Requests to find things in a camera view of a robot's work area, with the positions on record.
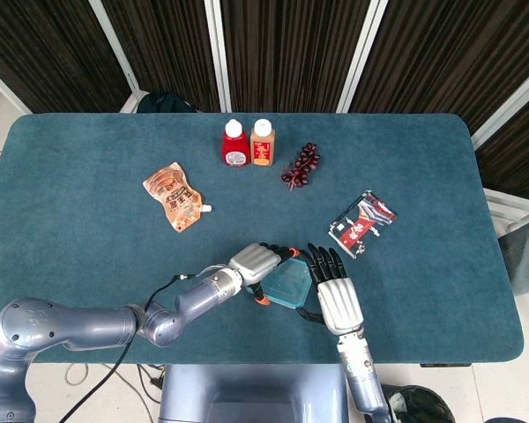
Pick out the orange juice bottle white cap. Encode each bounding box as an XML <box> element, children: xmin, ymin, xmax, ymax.
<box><xmin>250</xmin><ymin>118</ymin><xmax>276</xmax><ymax>167</ymax></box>

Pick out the translucent blue plastic container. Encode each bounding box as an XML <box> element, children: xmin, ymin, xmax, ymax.
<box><xmin>271</xmin><ymin>281</ymin><xmax>313</xmax><ymax>311</ymax></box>

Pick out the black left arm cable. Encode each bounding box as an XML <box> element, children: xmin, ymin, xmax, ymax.
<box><xmin>59</xmin><ymin>272</ymin><xmax>217</xmax><ymax>423</ymax></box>

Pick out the dark red grape bunch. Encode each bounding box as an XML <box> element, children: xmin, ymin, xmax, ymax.
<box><xmin>280</xmin><ymin>141</ymin><xmax>323</xmax><ymax>191</ymax></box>

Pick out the dark slatted partition panel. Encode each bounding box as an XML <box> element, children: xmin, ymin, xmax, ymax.
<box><xmin>475</xmin><ymin>87</ymin><xmax>529</xmax><ymax>204</ymax></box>
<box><xmin>220</xmin><ymin>0</ymin><xmax>371</xmax><ymax>114</ymax></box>
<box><xmin>0</xmin><ymin>0</ymin><xmax>131</xmax><ymax>115</ymax></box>
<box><xmin>101</xmin><ymin>0</ymin><xmax>224</xmax><ymax>114</ymax></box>
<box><xmin>350</xmin><ymin>0</ymin><xmax>529</xmax><ymax>133</ymax></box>

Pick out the white partition frame post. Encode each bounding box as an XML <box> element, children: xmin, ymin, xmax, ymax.
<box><xmin>204</xmin><ymin>0</ymin><xmax>233</xmax><ymax>114</ymax></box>
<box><xmin>470</xmin><ymin>56</ymin><xmax>529</xmax><ymax>151</ymax></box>
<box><xmin>87</xmin><ymin>0</ymin><xmax>150</xmax><ymax>114</ymax></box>
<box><xmin>336</xmin><ymin>0</ymin><xmax>389</xmax><ymax>114</ymax></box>
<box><xmin>0</xmin><ymin>59</ymin><xmax>32</xmax><ymax>115</ymax></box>

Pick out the black backpack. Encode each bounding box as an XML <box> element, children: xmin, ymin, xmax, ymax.
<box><xmin>137</xmin><ymin>91</ymin><xmax>199</xmax><ymax>115</ymax></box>

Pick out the red ketchup squeeze bottle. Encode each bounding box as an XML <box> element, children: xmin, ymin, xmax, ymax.
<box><xmin>222</xmin><ymin>118</ymin><xmax>251</xmax><ymax>167</ymax></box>

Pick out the blue-grey robot torso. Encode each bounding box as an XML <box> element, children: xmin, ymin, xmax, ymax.
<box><xmin>158</xmin><ymin>363</ymin><xmax>349</xmax><ymax>423</ymax></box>

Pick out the teal table cloth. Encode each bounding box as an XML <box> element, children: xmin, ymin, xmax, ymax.
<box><xmin>0</xmin><ymin>112</ymin><xmax>525</xmax><ymax>366</ymax></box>

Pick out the white metal rack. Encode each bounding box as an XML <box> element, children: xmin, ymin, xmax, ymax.
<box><xmin>482</xmin><ymin>188</ymin><xmax>529</xmax><ymax>239</ymax></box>

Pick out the dark red-white snack packet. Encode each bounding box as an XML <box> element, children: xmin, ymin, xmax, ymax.
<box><xmin>328</xmin><ymin>189</ymin><xmax>398</xmax><ymax>261</ymax></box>

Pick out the black floor cable bundle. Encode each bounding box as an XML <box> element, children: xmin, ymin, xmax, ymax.
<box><xmin>134</xmin><ymin>363</ymin><xmax>165</xmax><ymax>396</ymax></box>

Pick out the orange spout pouch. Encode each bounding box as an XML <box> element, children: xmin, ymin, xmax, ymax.
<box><xmin>142</xmin><ymin>161</ymin><xmax>213</xmax><ymax>234</ymax></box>

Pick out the clear blue plastic container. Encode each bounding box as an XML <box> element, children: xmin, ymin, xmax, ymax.
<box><xmin>264</xmin><ymin>258</ymin><xmax>313</xmax><ymax>309</ymax></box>

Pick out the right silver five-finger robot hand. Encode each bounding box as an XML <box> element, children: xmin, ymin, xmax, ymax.
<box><xmin>295</xmin><ymin>242</ymin><xmax>365</xmax><ymax>337</ymax></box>

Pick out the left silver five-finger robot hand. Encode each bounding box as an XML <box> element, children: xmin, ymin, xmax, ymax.
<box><xmin>227</xmin><ymin>241</ymin><xmax>312</xmax><ymax>306</ymax></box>

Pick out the black trash bin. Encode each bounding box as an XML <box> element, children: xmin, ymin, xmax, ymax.
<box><xmin>383</xmin><ymin>384</ymin><xmax>456</xmax><ymax>423</ymax></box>

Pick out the white floor cable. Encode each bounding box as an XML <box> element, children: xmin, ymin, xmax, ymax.
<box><xmin>65</xmin><ymin>363</ymin><xmax>90</xmax><ymax>387</ymax></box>

